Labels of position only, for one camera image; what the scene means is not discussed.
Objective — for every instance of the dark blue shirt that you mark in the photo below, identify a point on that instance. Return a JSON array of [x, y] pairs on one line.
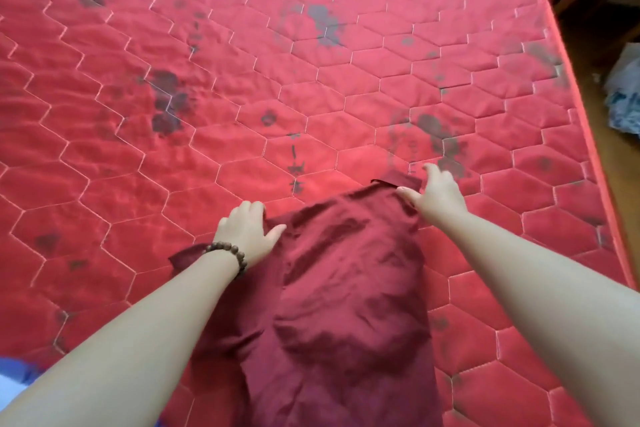
[[17, 369]]

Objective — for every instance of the light blue shirt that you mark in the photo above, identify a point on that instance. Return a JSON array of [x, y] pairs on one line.
[[10, 389]]

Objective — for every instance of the person's left forearm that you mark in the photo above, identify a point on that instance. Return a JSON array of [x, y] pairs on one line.
[[115, 346]]

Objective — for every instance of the person's left hand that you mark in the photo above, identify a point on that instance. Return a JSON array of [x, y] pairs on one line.
[[247, 234]]

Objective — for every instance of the white plastic bag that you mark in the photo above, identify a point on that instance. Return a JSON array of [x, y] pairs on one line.
[[625, 91]]

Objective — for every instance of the maroon shirt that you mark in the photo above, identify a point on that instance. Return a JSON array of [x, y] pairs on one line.
[[340, 316]]

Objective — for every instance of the person's right forearm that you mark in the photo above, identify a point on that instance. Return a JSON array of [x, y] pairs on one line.
[[560, 301]]

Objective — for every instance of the person's right hand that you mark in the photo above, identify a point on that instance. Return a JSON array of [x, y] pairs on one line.
[[440, 201]]

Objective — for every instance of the red quilted mattress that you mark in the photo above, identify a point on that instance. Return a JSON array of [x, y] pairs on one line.
[[350, 66]]

